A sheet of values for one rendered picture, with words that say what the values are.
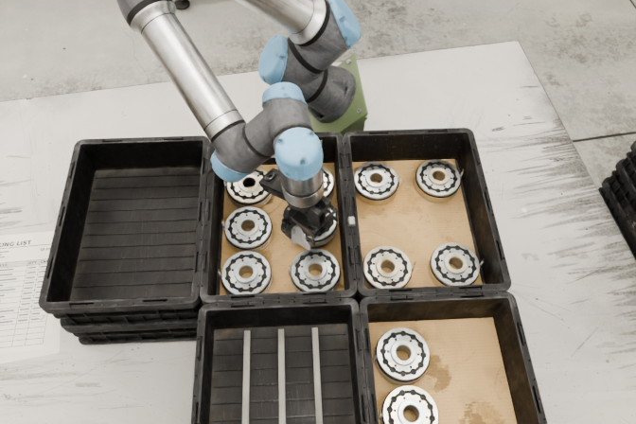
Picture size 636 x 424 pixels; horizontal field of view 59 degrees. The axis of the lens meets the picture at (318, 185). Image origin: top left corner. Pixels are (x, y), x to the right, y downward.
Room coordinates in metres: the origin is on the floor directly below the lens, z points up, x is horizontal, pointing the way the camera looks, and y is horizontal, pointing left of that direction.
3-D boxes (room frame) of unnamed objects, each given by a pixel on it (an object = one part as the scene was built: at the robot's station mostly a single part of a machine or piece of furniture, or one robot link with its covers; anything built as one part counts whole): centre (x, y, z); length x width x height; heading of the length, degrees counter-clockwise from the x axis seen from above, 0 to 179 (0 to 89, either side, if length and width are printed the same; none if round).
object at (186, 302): (0.58, 0.38, 0.92); 0.40 x 0.30 x 0.02; 4
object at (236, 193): (0.70, 0.16, 0.86); 0.10 x 0.10 x 0.01
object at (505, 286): (0.62, -0.22, 0.92); 0.40 x 0.30 x 0.02; 4
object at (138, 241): (0.58, 0.38, 0.87); 0.40 x 0.30 x 0.11; 4
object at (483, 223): (0.62, -0.22, 0.87); 0.40 x 0.30 x 0.11; 4
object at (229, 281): (0.48, 0.14, 0.86); 0.10 x 0.10 x 0.01
